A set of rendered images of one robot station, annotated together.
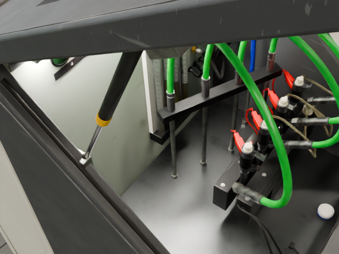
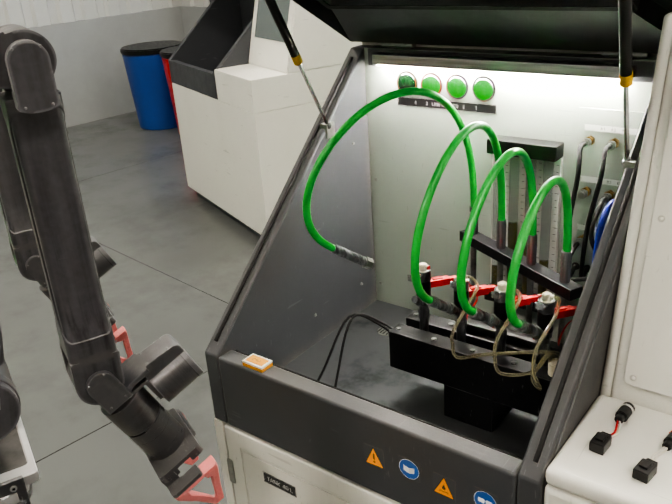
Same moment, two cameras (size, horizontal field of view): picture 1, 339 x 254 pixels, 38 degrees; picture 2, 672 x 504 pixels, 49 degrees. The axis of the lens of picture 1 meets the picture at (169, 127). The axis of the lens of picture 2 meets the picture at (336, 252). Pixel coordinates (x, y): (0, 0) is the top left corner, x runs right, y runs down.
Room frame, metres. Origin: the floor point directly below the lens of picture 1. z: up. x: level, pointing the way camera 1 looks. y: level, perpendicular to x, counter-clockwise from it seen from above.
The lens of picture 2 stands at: (0.49, -1.41, 1.70)
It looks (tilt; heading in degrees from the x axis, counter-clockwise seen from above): 24 degrees down; 91
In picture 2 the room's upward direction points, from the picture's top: 4 degrees counter-clockwise
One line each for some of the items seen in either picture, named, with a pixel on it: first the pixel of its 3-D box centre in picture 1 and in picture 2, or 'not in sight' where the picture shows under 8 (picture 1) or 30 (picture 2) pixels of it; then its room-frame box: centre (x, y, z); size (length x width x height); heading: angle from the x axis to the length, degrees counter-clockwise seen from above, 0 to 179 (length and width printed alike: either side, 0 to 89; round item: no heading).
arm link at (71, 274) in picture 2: not in sight; (61, 232); (0.17, -0.63, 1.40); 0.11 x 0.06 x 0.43; 119
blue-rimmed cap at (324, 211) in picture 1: (325, 211); not in sight; (0.62, -0.38, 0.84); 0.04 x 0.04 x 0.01
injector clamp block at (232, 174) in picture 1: (265, 164); (480, 376); (0.73, -0.24, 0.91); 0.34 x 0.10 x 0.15; 142
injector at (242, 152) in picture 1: (247, 178); (421, 321); (0.63, -0.17, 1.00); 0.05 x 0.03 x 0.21; 52
